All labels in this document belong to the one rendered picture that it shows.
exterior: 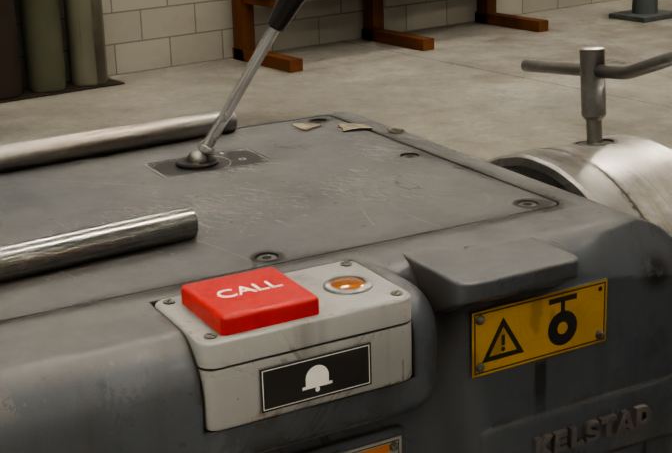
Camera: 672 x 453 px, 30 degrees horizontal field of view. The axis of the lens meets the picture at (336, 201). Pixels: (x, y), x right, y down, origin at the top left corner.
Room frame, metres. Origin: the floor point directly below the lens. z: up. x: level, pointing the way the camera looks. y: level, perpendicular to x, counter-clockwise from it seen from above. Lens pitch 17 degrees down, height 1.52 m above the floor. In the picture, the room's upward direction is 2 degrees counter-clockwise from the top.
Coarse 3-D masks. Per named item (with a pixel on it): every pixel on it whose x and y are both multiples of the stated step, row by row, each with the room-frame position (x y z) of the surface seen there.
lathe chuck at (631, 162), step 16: (560, 144) 1.11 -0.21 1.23; (576, 144) 1.09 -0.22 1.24; (608, 144) 1.08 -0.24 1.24; (624, 144) 1.08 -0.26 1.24; (640, 144) 1.08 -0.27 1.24; (656, 144) 1.08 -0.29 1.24; (592, 160) 1.03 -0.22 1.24; (608, 160) 1.04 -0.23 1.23; (624, 160) 1.04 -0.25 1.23; (640, 160) 1.04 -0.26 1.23; (656, 160) 1.04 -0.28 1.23; (608, 176) 1.01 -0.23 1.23; (624, 176) 1.01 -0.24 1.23; (640, 176) 1.02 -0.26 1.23; (656, 176) 1.02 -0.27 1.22; (624, 192) 0.99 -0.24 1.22; (640, 192) 1.00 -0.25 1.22; (656, 192) 1.00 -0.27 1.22; (640, 208) 0.98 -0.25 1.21; (656, 208) 0.98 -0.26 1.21; (656, 224) 0.97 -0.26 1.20
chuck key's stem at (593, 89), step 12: (588, 48) 1.09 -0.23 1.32; (600, 48) 1.09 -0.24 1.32; (588, 60) 1.09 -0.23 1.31; (600, 60) 1.09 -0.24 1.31; (588, 72) 1.09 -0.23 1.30; (588, 84) 1.09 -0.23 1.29; (600, 84) 1.09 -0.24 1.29; (588, 96) 1.09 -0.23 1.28; (600, 96) 1.09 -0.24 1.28; (588, 108) 1.09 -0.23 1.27; (600, 108) 1.09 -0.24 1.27; (588, 120) 1.09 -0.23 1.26; (600, 120) 1.09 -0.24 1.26; (588, 132) 1.09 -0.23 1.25; (600, 132) 1.09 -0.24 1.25
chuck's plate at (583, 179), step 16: (496, 160) 1.09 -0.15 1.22; (512, 160) 1.07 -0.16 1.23; (528, 160) 1.05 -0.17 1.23; (544, 160) 1.03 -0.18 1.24; (560, 160) 1.03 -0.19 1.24; (576, 160) 1.03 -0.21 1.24; (528, 176) 1.06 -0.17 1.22; (544, 176) 1.04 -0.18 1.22; (560, 176) 1.01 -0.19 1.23; (576, 176) 1.00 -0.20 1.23; (592, 176) 1.01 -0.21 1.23; (576, 192) 0.99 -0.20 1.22; (592, 192) 0.98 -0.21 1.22; (608, 192) 0.99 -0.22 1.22; (624, 208) 0.97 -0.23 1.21
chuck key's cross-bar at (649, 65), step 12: (528, 60) 1.18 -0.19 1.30; (540, 60) 1.16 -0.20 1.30; (648, 60) 1.03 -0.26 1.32; (660, 60) 1.02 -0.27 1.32; (540, 72) 1.16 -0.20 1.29; (552, 72) 1.14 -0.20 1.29; (564, 72) 1.13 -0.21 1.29; (576, 72) 1.11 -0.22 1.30; (600, 72) 1.08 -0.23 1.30; (612, 72) 1.07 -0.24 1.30; (624, 72) 1.05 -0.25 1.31; (636, 72) 1.04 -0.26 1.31; (648, 72) 1.03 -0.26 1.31
